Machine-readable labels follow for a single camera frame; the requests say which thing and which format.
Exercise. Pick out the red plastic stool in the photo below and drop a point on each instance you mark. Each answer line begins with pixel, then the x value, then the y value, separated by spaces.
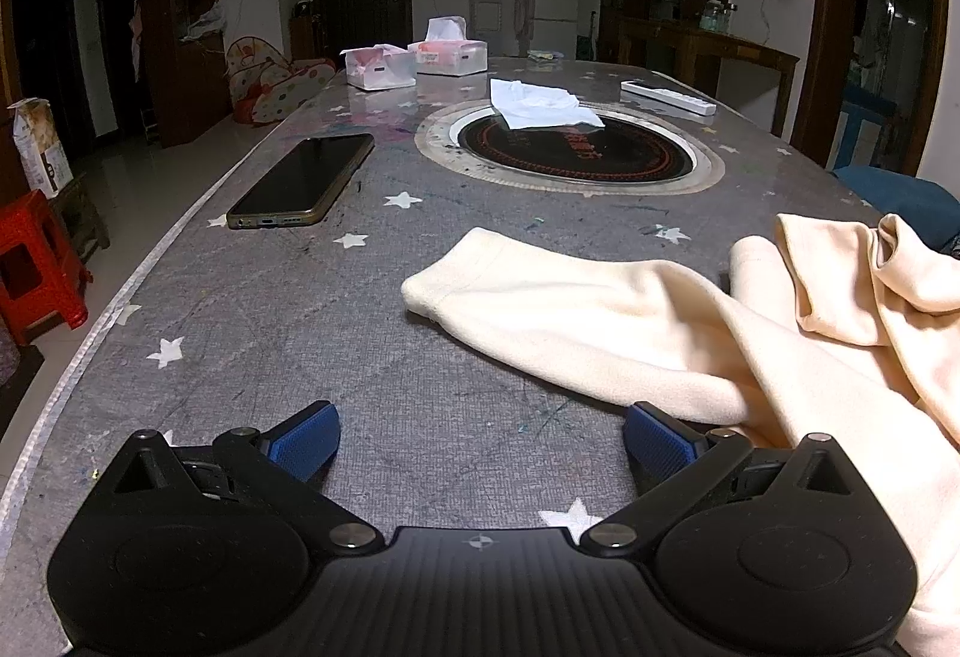
pixel 37 267

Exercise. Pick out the white printed paper bag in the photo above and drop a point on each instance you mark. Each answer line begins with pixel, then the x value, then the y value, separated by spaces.
pixel 41 143

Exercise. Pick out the blue cushion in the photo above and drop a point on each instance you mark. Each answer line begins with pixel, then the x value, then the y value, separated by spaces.
pixel 900 196

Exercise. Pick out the polka-dot play tent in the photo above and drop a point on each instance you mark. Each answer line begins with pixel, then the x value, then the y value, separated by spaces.
pixel 274 83

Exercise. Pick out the black smartphone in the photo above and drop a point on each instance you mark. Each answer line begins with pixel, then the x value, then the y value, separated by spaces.
pixel 300 181

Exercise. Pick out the clear glass jar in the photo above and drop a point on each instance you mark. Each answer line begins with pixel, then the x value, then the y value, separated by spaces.
pixel 718 17

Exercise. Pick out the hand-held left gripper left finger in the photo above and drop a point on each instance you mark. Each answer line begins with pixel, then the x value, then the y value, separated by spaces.
pixel 306 441

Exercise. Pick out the grey star-print tablecloth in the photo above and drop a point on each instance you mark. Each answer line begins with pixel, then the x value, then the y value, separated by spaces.
pixel 300 327

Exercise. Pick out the round built-in induction hob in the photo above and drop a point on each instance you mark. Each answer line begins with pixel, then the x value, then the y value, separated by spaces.
pixel 570 156

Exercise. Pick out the small pale packet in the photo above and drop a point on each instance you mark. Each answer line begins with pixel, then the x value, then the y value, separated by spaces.
pixel 544 55

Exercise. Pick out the arched wooden shelf cabinet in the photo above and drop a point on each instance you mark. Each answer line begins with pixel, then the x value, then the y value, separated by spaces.
pixel 165 27

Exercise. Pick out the wooden side desk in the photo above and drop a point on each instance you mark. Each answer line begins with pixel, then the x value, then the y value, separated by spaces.
pixel 720 46

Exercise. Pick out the white crumpled cloth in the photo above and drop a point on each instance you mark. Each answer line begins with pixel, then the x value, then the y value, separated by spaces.
pixel 536 102

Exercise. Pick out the cream long-sleeved top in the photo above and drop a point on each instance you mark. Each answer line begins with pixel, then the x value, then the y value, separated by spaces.
pixel 600 327

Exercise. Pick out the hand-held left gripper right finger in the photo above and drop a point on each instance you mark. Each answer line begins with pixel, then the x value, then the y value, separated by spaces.
pixel 660 445

